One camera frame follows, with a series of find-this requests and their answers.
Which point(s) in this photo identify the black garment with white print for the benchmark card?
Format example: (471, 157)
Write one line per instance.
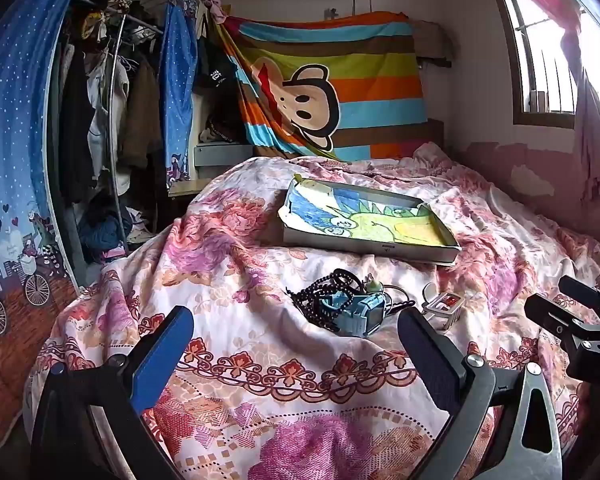
(214, 70)

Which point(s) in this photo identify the pink floral blanket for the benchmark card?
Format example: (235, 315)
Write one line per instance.
(280, 385)

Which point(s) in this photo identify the striped monkey print blanket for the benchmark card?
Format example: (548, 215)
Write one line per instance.
(360, 65)

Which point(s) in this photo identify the row of hanging clothes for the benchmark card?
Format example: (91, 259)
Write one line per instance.
(139, 110)

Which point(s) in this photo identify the blue polka dot wardrobe curtain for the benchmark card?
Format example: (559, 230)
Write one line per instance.
(14, 160)

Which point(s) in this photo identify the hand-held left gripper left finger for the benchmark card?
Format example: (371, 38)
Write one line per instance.
(160, 356)

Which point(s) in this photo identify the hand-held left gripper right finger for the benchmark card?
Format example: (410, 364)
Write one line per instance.
(428, 356)

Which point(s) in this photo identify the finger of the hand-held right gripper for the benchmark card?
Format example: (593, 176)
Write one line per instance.
(582, 287)
(555, 316)

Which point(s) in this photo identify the pink curtain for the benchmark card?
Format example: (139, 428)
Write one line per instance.
(597, 130)

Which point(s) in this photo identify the grey tray with dinosaur drawing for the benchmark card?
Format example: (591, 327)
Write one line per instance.
(365, 220)

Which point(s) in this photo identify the pile of clothes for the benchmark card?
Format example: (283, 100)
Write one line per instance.
(104, 230)

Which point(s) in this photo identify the grey shelf board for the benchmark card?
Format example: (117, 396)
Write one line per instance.
(222, 154)

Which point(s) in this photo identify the blue wrist watch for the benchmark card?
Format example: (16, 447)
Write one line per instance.
(364, 316)

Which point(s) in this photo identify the barred window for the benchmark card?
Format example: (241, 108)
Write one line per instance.
(540, 50)

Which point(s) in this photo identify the small white and red box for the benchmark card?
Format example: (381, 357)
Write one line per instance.
(447, 306)

